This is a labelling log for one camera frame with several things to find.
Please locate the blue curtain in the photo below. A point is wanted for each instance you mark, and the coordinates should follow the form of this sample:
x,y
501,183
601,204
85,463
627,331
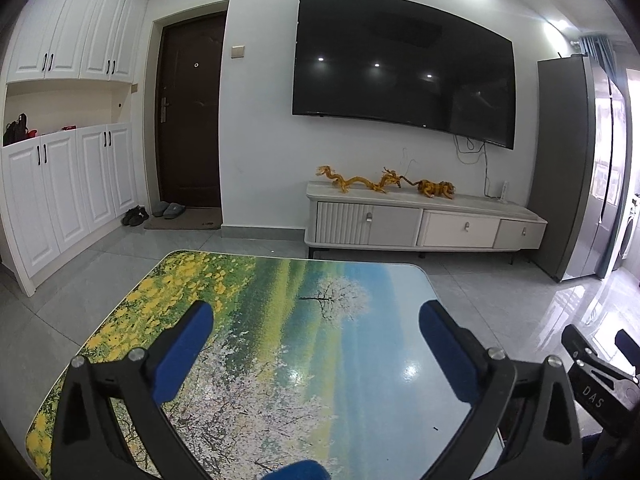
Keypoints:
x,y
600,55

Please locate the black bag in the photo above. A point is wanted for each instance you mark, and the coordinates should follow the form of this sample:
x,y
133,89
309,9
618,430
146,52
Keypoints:
x,y
15,130

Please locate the dark brown door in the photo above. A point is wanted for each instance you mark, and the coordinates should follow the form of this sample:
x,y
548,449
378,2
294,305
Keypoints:
x,y
192,110

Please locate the beige wall switch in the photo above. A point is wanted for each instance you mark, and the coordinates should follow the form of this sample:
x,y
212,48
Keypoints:
x,y
238,50

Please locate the white grey television cabinet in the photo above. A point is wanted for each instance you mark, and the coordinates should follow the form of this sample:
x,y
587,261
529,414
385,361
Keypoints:
x,y
460,227

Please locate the grey refrigerator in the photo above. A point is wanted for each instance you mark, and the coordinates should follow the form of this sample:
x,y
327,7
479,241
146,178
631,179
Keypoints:
x,y
560,170

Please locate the black wall television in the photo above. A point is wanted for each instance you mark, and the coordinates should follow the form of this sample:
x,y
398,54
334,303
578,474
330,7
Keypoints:
x,y
400,60

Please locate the grey slipper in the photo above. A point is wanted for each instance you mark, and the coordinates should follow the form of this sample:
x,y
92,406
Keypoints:
x,y
160,210
174,211

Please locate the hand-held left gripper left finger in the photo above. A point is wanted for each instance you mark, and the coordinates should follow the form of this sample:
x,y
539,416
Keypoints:
x,y
180,365

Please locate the yellow tiger figurine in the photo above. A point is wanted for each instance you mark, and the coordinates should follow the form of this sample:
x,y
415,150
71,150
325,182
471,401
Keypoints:
x,y
435,190

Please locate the white floor cabinet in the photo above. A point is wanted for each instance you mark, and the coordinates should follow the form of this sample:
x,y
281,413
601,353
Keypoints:
x,y
60,200

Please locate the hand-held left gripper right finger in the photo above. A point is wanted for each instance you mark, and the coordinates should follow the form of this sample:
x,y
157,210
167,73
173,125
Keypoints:
x,y
447,355

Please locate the white wall cabinet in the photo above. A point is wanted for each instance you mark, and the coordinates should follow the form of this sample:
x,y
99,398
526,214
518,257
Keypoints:
x,y
75,25

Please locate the white washing machine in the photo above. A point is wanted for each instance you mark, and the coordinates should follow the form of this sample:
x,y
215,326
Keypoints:
x,y
629,235

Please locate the brown doormat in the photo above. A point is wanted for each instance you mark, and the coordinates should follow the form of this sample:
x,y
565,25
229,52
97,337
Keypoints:
x,y
200,219

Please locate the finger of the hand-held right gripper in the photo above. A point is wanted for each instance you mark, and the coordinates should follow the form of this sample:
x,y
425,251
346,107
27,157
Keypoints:
x,y
592,392
630,347

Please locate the yellow dragon figurine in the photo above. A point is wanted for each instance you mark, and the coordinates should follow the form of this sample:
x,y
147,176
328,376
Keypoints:
x,y
387,181
347,182

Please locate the white power strip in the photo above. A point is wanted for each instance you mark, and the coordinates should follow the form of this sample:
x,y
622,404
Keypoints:
x,y
504,191

